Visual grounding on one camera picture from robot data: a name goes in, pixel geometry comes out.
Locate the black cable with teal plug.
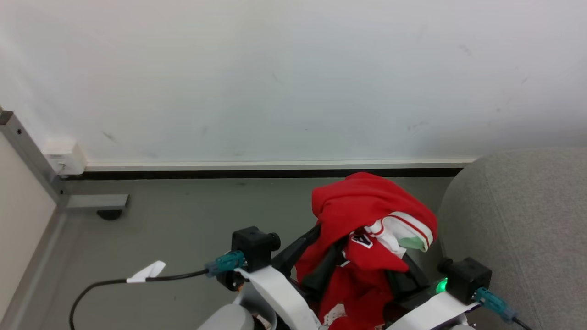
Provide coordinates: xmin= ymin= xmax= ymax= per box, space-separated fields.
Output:
xmin=475 ymin=287 xmax=535 ymax=330
xmin=69 ymin=250 xmax=246 ymax=330

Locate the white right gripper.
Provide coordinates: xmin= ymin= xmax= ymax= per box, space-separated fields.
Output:
xmin=382 ymin=254 xmax=480 ymax=330

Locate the beige partition panel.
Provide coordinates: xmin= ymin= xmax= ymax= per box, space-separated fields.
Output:
xmin=0 ymin=133 xmax=58 ymax=321

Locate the grey metal frame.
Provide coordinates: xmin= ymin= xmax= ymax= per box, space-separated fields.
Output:
xmin=0 ymin=110 xmax=130 ymax=211

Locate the white wall box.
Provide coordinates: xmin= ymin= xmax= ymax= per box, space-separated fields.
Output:
xmin=43 ymin=140 xmax=87 ymax=176

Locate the grey fabric sofa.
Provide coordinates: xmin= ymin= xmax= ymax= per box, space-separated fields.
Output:
xmin=436 ymin=148 xmax=587 ymax=330

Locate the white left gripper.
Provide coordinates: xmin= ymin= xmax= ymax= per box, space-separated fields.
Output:
xmin=219 ymin=224 xmax=349 ymax=330

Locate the red and white jersey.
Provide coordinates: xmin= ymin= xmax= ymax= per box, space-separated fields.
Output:
xmin=295 ymin=172 xmax=438 ymax=330

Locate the white tape tag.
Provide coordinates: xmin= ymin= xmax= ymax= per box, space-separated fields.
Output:
xmin=126 ymin=260 xmax=166 ymax=283

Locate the white and black baseboard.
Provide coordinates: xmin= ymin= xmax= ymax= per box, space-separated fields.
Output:
xmin=85 ymin=158 xmax=477 ymax=179

